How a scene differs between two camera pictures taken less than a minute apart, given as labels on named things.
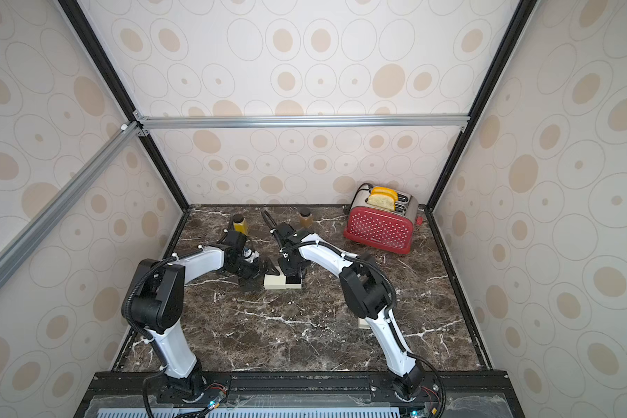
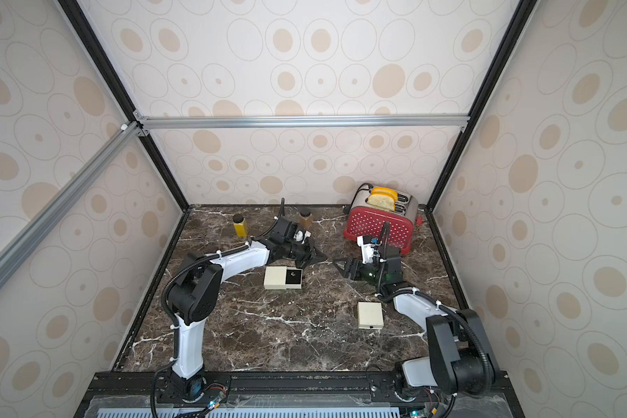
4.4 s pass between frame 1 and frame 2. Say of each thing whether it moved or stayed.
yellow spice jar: stayed
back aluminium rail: stayed
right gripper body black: moved
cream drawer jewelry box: stayed
